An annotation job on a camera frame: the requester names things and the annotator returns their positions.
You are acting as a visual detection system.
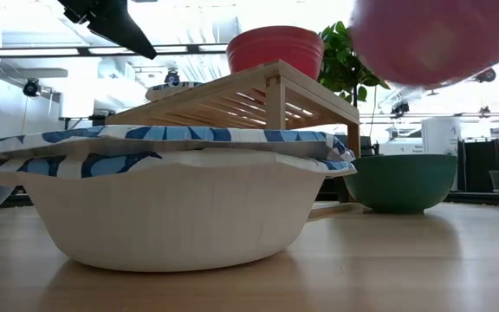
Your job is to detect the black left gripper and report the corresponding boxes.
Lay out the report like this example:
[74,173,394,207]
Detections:
[57,0,159,61]

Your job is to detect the blue patterned paper bowl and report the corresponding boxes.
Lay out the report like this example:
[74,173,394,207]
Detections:
[0,124,357,164]
[145,81,203,103]
[0,149,357,273]

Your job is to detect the red plastic bowl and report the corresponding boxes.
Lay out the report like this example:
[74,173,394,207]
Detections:
[225,24,325,81]

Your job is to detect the pink plastic bowl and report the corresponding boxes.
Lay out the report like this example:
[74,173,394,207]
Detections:
[348,0,499,88]

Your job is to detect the green plastic bowl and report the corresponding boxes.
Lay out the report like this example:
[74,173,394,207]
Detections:
[343,153,458,214]

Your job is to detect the slatted wooden shelf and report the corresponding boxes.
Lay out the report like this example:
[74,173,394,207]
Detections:
[106,59,361,205]

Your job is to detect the potted green plant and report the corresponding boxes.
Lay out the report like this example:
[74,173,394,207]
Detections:
[317,20,392,157]

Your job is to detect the white cabinet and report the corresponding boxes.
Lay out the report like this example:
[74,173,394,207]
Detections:
[420,116,463,192]

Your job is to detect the black partition panel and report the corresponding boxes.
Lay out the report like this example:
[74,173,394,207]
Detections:
[457,138,499,194]

